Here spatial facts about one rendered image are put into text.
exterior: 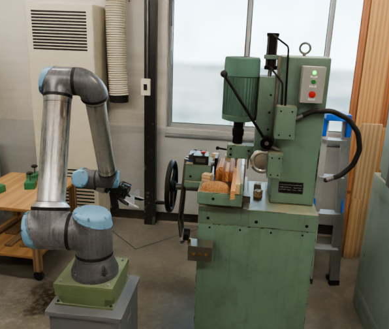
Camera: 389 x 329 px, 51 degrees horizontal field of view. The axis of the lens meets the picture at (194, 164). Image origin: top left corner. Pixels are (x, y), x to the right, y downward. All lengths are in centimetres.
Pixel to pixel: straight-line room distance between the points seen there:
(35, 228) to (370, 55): 256
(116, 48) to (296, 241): 201
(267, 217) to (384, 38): 181
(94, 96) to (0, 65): 222
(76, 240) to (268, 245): 94
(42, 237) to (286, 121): 114
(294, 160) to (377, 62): 148
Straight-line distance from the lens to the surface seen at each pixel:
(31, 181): 313
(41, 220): 168
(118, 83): 330
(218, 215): 202
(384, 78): 336
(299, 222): 204
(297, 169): 206
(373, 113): 335
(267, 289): 221
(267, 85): 201
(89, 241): 164
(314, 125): 202
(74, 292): 174
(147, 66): 333
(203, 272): 218
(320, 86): 194
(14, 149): 399
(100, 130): 187
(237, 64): 199
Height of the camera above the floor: 157
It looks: 17 degrees down
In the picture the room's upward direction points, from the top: 2 degrees clockwise
